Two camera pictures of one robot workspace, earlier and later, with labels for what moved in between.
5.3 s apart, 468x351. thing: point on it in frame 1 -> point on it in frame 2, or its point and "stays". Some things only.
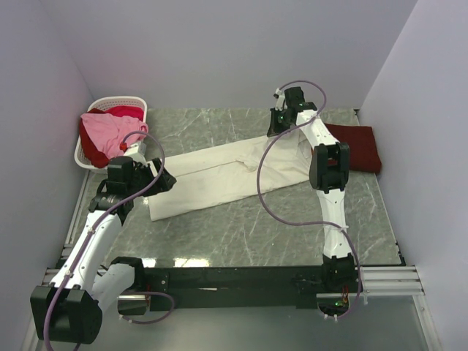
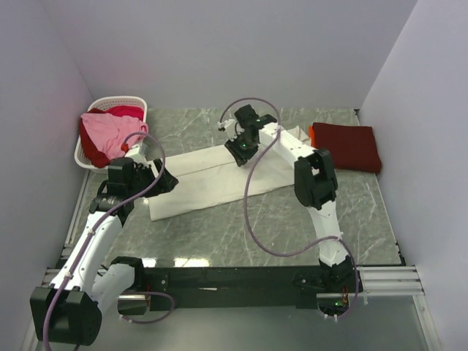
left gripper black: (164, 183) stays
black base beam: (241, 286) stays
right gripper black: (274, 129) -> (240, 156)
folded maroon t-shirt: (363, 153) stays
